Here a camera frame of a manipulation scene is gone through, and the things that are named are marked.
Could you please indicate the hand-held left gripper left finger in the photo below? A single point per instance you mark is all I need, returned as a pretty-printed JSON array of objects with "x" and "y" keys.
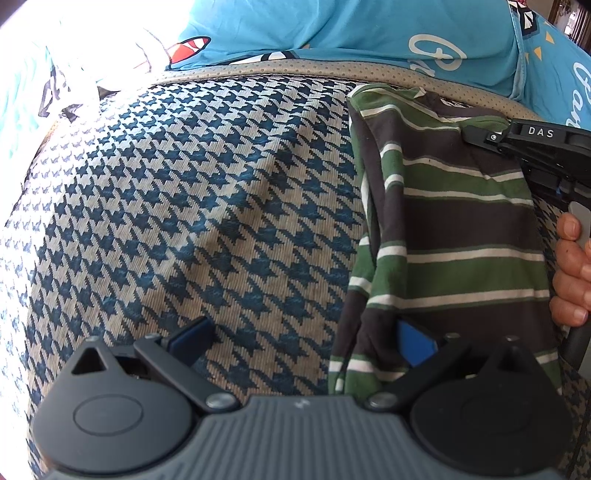
[{"x": 194, "y": 334}]

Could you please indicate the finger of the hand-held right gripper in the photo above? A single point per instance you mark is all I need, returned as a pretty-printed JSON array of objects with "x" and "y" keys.
[{"x": 487, "y": 137}]

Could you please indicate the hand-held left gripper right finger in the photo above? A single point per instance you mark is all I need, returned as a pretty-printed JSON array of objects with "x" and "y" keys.
[{"x": 413, "y": 344}]

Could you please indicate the green brown striped shirt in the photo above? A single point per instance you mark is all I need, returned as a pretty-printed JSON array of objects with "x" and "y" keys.
[{"x": 461, "y": 230}]

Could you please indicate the person's right hand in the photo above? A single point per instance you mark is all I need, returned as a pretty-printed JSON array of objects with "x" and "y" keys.
[{"x": 570, "y": 267}]

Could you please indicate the houndstooth bed blanket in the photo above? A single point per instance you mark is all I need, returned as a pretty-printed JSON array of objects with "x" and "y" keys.
[{"x": 184, "y": 207}]

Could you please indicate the blue cartoon pillow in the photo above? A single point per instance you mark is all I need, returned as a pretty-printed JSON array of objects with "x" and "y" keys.
[{"x": 346, "y": 27}]

